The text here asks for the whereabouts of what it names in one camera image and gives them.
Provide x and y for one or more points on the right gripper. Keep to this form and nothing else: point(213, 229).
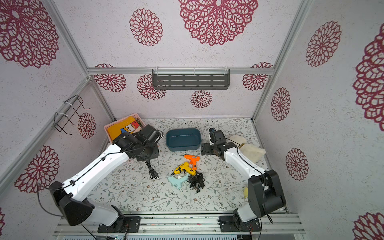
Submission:
point(208, 148)

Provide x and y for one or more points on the yellow hot glue gun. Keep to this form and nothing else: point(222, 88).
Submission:
point(184, 168)

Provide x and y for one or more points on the grey wall shelf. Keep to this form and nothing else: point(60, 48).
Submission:
point(194, 79)

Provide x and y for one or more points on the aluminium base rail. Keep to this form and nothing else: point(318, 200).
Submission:
point(211, 223)

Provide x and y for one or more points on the orange hot glue gun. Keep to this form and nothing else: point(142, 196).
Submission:
point(193, 160)

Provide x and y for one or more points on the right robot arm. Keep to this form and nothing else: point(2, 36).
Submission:
point(265, 192)

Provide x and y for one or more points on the mint green hot glue gun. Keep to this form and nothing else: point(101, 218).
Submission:
point(177, 182)

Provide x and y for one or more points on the pink perforated basket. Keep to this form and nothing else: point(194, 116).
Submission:
point(120, 124)

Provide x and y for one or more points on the black wire wall rack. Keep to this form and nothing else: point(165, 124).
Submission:
point(61, 119)

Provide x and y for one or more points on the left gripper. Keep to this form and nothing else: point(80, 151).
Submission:
point(155, 154)

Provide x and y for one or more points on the yellow cartoon cloth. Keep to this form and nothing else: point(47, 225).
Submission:
point(124, 128)

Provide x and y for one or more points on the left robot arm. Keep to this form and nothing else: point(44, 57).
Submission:
point(71, 196)

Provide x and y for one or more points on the teal plastic storage box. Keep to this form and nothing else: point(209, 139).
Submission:
point(183, 139)

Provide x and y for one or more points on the white plush dog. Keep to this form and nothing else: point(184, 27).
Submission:
point(252, 152)

